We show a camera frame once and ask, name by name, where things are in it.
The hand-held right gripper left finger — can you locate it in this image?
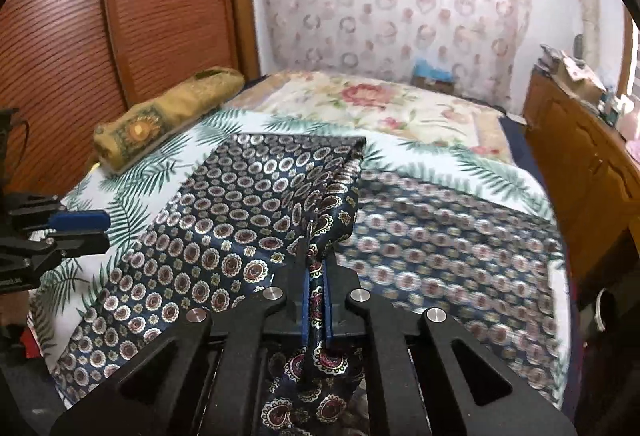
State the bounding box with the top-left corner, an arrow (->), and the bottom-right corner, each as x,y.
50,236 -> 309,436

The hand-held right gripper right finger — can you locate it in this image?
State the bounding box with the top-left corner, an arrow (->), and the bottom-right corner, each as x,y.
320,258 -> 577,436

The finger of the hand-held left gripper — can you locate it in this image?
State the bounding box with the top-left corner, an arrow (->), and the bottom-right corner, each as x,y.
44,231 -> 111,259
50,210 -> 112,233

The blue patterned satin robe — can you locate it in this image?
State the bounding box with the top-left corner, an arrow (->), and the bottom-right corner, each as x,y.
50,131 -> 567,436

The palm leaf print bed sheet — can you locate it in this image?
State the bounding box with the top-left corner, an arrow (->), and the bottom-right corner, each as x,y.
30,108 -> 557,369

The gold embroidered bolster pillow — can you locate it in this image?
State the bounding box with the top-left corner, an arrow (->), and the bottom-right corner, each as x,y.
92,67 -> 246,176

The navy bed sheet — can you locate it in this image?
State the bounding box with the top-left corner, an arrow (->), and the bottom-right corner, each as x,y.
497,116 -> 531,167

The wooden cabinet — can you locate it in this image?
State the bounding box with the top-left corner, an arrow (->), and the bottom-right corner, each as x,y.
522,70 -> 640,279

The clutter on cabinet top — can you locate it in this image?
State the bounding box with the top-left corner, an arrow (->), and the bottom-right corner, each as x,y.
537,43 -> 640,143

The ring print curtain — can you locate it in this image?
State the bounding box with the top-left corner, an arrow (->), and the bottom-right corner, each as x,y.
249,0 -> 532,103

